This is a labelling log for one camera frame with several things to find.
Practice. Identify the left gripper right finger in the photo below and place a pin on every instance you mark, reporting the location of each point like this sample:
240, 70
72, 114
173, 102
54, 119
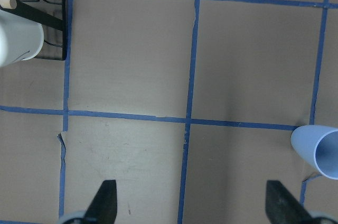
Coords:
282, 207

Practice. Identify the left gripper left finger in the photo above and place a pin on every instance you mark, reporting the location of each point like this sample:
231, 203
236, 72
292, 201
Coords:
103, 208

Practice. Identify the light blue plastic cup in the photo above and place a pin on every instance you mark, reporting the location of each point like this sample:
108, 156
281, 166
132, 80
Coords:
317, 145

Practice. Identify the white mug inner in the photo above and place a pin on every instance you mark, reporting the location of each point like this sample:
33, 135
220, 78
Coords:
21, 39

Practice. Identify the black wire mug rack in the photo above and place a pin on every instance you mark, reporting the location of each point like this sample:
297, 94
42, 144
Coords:
52, 15

